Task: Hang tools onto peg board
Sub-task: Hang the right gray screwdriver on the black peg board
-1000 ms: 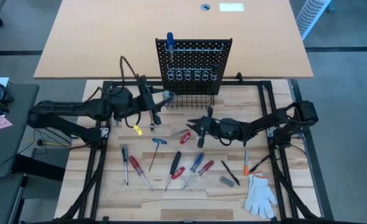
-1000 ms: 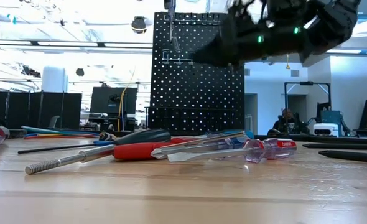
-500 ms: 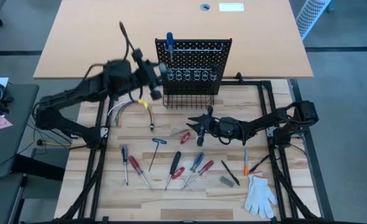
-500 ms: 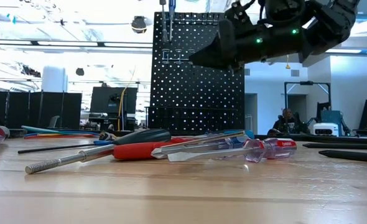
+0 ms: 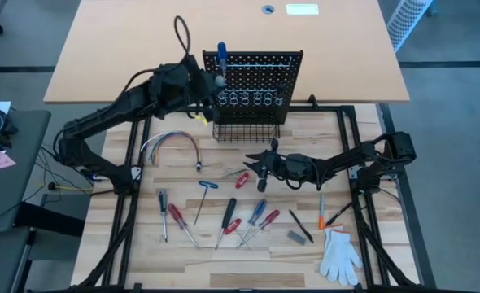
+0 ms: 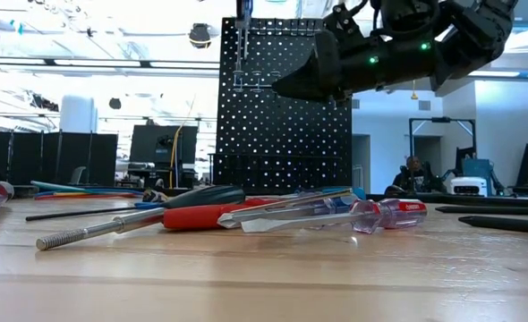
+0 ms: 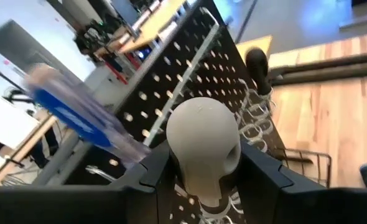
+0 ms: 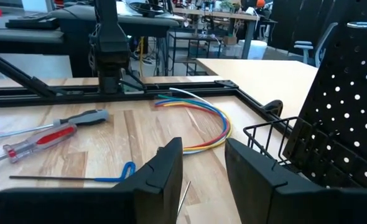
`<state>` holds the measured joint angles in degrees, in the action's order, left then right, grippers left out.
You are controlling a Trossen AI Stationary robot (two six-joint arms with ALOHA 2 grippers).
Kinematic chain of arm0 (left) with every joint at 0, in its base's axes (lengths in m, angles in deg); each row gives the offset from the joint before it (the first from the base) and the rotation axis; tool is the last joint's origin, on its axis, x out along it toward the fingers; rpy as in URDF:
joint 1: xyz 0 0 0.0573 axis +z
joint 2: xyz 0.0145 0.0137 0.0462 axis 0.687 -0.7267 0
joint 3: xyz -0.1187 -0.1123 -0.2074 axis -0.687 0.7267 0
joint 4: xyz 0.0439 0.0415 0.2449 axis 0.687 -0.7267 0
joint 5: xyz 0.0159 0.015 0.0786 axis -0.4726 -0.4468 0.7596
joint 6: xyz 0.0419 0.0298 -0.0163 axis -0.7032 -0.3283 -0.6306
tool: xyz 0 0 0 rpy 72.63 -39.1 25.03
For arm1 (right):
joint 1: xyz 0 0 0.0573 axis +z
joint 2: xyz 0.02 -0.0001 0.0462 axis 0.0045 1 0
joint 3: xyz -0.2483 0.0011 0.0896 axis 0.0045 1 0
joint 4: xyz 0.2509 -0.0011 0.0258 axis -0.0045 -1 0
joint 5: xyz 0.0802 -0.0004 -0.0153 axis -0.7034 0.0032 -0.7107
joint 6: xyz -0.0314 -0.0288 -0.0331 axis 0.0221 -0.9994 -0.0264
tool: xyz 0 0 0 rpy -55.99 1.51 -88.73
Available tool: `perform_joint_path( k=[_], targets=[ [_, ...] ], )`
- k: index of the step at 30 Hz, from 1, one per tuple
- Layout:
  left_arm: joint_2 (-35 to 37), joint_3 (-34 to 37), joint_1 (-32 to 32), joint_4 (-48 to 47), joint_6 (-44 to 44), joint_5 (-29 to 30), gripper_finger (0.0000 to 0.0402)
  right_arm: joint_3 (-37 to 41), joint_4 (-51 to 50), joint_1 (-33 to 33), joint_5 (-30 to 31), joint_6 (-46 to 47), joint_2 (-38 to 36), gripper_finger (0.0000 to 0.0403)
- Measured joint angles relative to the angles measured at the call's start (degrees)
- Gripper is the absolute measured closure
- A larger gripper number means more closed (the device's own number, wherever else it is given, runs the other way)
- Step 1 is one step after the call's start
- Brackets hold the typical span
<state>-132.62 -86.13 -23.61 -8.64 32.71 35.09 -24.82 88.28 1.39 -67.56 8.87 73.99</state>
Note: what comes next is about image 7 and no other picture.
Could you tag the black aluminium table frame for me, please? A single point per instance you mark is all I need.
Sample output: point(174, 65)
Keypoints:
point(326, 73)

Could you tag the chrome rail tool holder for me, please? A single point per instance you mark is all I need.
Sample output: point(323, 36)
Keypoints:
point(184, 82)

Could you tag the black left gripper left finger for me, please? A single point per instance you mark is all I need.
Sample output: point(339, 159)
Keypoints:
point(77, 205)

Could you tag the black metal pegboard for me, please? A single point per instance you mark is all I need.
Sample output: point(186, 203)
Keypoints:
point(133, 105)

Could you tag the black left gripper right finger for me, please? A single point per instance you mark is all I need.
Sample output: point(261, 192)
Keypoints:
point(311, 205)

